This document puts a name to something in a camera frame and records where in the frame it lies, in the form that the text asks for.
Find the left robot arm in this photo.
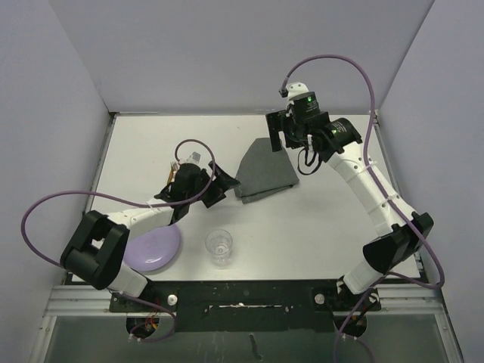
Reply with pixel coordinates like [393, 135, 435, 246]
[60, 162, 240, 311]

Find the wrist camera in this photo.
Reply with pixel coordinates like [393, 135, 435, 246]
[185, 151, 201, 165]
[279, 82, 309, 101]

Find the purple plate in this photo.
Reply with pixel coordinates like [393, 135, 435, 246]
[123, 225, 182, 272]

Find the aluminium frame rail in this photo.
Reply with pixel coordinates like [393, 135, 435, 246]
[43, 283, 447, 317]

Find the purple cable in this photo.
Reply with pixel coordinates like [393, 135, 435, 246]
[279, 54, 445, 363]
[20, 139, 219, 343]

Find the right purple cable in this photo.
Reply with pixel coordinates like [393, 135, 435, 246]
[279, 54, 445, 363]

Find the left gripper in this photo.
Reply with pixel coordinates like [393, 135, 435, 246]
[187, 161, 239, 206]

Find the green handled knife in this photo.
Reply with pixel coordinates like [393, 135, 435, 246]
[167, 169, 175, 185]

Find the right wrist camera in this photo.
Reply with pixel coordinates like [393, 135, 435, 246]
[279, 82, 309, 101]

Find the clear drinking glass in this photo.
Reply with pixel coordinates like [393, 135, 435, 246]
[205, 228, 233, 265]

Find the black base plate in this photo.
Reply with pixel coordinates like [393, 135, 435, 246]
[109, 279, 381, 333]

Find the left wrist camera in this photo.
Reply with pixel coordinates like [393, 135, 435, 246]
[185, 151, 201, 165]

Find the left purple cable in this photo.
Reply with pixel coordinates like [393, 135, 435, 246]
[20, 139, 219, 343]

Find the grey cloth napkin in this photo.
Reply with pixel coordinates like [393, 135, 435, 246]
[234, 138, 299, 204]

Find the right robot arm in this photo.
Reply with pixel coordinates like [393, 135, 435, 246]
[265, 88, 433, 309]

